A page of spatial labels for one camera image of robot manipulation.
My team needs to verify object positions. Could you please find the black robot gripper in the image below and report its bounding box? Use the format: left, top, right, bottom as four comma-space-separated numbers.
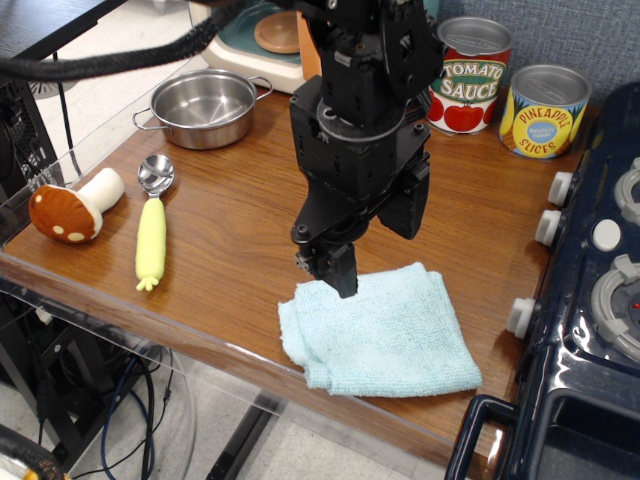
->
290, 77, 431, 298

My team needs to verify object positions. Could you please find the yellow handled ice cream scoop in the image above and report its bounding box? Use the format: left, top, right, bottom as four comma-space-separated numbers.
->
135, 154, 175, 292

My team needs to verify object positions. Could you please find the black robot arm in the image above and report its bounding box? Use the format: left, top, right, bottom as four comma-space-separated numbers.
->
290, 1, 444, 298

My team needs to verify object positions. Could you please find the light blue folded towel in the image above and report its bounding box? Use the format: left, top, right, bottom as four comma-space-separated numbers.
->
278, 262, 482, 398

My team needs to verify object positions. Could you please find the white stove knob lower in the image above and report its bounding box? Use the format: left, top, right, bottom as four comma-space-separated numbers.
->
507, 298, 536, 339

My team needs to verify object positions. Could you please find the white stove knob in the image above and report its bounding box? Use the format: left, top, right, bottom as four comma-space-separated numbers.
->
547, 171, 573, 207
535, 210, 561, 247
507, 298, 536, 339

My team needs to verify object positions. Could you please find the white stove knob middle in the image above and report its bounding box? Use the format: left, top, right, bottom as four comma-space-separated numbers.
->
535, 210, 561, 247

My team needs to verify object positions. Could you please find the white stove knob upper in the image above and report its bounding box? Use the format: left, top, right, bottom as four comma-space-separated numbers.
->
547, 171, 573, 207

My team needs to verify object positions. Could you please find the small stainless steel pot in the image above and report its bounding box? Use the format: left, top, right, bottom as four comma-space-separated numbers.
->
132, 69, 274, 150

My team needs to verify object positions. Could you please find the tomato sauce can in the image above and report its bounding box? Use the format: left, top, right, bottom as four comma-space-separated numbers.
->
428, 16, 514, 134

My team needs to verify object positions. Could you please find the pineapple slices can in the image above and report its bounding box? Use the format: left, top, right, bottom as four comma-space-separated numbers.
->
499, 64, 592, 160

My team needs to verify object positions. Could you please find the toy microwave oven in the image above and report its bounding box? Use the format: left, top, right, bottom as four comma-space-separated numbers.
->
202, 1, 321, 93

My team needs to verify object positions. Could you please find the dark blue toy stove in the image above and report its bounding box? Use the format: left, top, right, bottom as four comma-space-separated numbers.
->
446, 83, 639, 479

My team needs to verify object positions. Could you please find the plush brown mushroom toy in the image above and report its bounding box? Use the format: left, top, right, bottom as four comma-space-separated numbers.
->
28, 168, 125, 244

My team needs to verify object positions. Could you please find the clear acrylic side barrier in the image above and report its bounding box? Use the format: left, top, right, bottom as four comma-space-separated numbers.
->
0, 0, 289, 480

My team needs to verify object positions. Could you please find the black desk at left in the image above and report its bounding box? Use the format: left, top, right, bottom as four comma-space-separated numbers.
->
1, 1, 122, 84

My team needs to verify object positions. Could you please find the blue floor cable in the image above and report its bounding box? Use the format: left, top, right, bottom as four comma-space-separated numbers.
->
99, 349, 157, 480

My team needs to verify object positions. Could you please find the black braided cable sleeve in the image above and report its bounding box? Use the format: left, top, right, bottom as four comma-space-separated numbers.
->
0, 0, 261, 84

